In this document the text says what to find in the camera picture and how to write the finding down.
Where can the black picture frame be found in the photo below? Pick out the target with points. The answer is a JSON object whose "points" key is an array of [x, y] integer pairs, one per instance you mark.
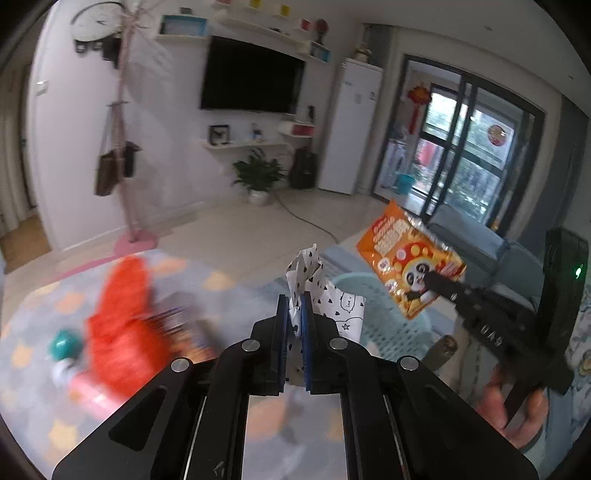
{"points": [[219, 134]]}

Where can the orange panda snack packet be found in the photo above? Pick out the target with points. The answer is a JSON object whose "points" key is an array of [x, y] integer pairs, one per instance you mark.
{"points": [[399, 249]]}

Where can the black guitar case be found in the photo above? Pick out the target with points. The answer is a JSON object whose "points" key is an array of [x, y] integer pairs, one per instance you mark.
{"points": [[303, 168]]}

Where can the dark hanging bag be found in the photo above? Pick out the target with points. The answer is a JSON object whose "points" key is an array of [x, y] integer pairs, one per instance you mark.
{"points": [[130, 159]]}

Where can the light teal plastic basket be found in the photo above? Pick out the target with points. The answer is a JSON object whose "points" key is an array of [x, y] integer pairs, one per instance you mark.
{"points": [[383, 332]]}

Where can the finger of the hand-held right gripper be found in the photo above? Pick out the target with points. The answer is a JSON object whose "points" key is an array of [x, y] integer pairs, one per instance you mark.
{"points": [[445, 285]]}

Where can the potted green plant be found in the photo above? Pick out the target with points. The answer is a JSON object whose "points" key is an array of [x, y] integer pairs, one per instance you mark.
{"points": [[258, 173]]}

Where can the blue-backed box shelf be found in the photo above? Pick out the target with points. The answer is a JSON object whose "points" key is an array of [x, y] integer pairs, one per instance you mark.
{"points": [[182, 25]]}

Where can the patterned pastel rug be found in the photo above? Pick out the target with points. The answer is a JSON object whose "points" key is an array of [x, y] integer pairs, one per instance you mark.
{"points": [[41, 314]]}

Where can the brown hanging bag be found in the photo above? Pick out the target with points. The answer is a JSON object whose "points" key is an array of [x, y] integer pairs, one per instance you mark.
{"points": [[108, 173]]}

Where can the white heart-print paper wrapper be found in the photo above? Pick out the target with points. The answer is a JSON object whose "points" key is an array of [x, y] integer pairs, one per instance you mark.
{"points": [[339, 309]]}

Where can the grey sofa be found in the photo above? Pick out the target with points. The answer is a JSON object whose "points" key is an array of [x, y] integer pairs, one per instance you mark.
{"points": [[503, 258]]}

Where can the red knot wall ornament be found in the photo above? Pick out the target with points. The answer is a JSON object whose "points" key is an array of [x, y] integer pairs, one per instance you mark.
{"points": [[419, 97]]}

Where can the blue bucket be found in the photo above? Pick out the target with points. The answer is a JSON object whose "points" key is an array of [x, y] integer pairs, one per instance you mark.
{"points": [[404, 183]]}

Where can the white washing machine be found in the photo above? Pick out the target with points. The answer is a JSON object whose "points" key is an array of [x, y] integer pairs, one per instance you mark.
{"points": [[396, 161]]}

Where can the white refrigerator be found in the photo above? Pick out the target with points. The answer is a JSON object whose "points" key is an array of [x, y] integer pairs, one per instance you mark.
{"points": [[348, 129]]}

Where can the round wall clock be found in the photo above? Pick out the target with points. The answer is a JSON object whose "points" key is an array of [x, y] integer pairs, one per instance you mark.
{"points": [[94, 21]]}

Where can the red and white box shelf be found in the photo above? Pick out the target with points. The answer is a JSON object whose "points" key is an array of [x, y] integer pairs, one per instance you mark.
{"points": [[298, 128]]}

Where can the black flat-screen television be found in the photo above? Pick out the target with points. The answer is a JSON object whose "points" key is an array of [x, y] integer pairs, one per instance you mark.
{"points": [[251, 76]]}

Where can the dark-framed glass door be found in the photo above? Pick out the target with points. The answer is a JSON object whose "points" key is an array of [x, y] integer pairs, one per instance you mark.
{"points": [[466, 152]]}

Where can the low white wall shelf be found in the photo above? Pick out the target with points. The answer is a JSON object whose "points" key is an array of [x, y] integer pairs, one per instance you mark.
{"points": [[244, 145]]}

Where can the pink coat rack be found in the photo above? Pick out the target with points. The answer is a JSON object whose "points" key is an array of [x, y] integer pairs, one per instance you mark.
{"points": [[134, 198]]}

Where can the teal round toy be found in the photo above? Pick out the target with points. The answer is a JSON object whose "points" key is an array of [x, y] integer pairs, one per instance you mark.
{"points": [[64, 345]]}

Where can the long white wall shelf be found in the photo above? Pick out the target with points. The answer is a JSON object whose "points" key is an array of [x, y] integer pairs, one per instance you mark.
{"points": [[272, 34]]}

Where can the person's right hand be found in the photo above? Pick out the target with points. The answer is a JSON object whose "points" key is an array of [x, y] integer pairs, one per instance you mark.
{"points": [[524, 427]]}

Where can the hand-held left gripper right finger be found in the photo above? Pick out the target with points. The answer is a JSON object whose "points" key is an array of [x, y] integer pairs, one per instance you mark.
{"points": [[305, 344]]}

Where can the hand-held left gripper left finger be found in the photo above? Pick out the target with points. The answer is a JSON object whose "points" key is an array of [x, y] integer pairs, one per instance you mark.
{"points": [[282, 344]]}

